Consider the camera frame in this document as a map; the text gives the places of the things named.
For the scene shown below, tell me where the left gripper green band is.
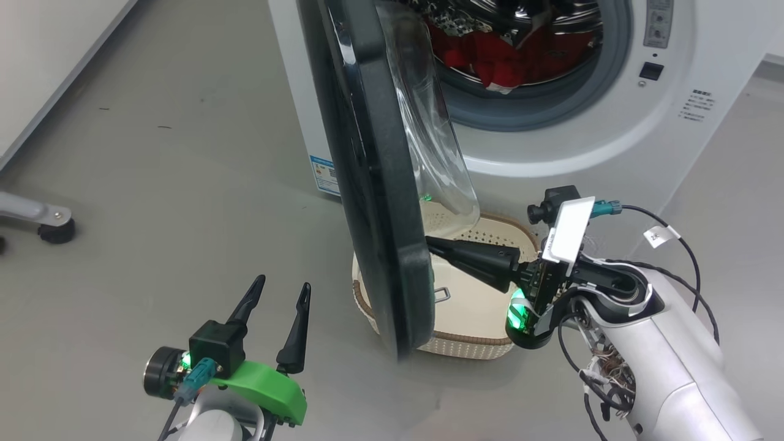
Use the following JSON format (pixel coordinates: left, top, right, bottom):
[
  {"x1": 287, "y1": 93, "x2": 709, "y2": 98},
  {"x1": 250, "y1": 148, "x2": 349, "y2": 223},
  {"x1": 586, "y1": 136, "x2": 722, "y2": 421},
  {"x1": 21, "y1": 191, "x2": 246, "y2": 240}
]
[{"x1": 144, "y1": 274, "x2": 312, "y2": 428}]

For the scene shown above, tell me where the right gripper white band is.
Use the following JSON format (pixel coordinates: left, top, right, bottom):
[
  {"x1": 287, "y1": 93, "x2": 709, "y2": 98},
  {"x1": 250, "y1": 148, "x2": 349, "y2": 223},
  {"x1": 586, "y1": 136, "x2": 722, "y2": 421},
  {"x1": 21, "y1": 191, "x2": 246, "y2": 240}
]
[{"x1": 426, "y1": 196, "x2": 596, "y2": 350}]

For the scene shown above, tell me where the dark grey glass washer door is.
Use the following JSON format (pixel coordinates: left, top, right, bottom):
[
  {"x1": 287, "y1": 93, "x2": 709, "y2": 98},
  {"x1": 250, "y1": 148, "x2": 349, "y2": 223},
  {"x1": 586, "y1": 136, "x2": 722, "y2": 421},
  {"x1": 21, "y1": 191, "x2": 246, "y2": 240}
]
[{"x1": 297, "y1": 0, "x2": 481, "y2": 362}]

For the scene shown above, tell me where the red garment with white trim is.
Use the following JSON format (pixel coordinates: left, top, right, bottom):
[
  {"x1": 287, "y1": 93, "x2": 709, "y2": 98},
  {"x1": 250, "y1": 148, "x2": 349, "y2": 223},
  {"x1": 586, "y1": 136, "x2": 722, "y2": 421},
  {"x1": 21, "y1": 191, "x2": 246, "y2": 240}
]
[{"x1": 426, "y1": 12, "x2": 598, "y2": 94}]

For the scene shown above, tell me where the cream perforated laundry basket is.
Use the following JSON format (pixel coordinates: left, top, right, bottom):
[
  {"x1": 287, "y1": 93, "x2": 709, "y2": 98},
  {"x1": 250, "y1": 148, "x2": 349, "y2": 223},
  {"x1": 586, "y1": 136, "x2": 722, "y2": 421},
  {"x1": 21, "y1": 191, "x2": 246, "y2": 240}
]
[{"x1": 351, "y1": 202, "x2": 540, "y2": 361}]

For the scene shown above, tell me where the white front-load washing machine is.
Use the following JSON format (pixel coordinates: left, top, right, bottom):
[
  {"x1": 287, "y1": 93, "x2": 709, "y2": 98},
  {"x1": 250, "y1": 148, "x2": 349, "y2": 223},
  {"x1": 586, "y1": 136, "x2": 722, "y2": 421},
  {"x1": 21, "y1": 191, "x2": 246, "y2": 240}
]
[{"x1": 268, "y1": 0, "x2": 769, "y2": 258}]

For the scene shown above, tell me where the blue energy label sticker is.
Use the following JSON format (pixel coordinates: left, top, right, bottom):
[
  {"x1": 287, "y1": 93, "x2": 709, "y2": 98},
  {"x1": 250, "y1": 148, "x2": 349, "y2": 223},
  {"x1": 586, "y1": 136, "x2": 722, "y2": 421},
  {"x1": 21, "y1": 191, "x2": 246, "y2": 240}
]
[{"x1": 309, "y1": 155, "x2": 341, "y2": 197}]

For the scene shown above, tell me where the grey stand leg black foot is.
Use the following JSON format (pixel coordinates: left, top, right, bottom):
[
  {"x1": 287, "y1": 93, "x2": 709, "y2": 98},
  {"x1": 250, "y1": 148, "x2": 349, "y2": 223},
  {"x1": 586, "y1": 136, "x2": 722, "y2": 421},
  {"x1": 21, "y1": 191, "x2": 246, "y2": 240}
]
[{"x1": 0, "y1": 191, "x2": 77, "y2": 246}]

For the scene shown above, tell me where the grey warning label sticker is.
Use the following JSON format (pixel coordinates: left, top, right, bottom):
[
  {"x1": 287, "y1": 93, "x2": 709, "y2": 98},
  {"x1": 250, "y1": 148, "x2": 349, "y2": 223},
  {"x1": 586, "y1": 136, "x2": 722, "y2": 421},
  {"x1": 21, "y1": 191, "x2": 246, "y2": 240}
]
[{"x1": 643, "y1": 0, "x2": 674, "y2": 49}]

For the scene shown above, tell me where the right camera cable teal plug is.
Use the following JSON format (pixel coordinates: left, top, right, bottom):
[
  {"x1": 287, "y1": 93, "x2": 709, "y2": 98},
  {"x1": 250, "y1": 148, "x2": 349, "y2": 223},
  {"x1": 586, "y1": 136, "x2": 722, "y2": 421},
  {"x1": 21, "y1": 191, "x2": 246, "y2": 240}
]
[{"x1": 591, "y1": 199, "x2": 703, "y2": 314}]

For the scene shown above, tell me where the white tag on right cable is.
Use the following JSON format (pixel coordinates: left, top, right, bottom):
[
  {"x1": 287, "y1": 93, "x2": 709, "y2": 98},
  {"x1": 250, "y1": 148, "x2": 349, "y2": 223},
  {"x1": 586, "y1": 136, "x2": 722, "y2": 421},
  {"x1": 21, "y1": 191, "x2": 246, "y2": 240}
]
[{"x1": 643, "y1": 225, "x2": 682, "y2": 249}]

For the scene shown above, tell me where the loose black wire bundle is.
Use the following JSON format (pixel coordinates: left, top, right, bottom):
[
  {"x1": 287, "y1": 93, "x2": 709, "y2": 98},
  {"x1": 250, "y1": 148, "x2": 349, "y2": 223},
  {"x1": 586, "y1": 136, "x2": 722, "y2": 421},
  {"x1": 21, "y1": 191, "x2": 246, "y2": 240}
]
[{"x1": 556, "y1": 303, "x2": 636, "y2": 441}]

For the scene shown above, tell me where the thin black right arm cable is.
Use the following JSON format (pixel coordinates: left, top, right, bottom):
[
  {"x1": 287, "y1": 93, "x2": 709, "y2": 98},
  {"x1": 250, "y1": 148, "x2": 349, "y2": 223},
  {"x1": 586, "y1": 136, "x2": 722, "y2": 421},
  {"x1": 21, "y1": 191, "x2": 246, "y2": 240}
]
[{"x1": 603, "y1": 260, "x2": 721, "y2": 345}]

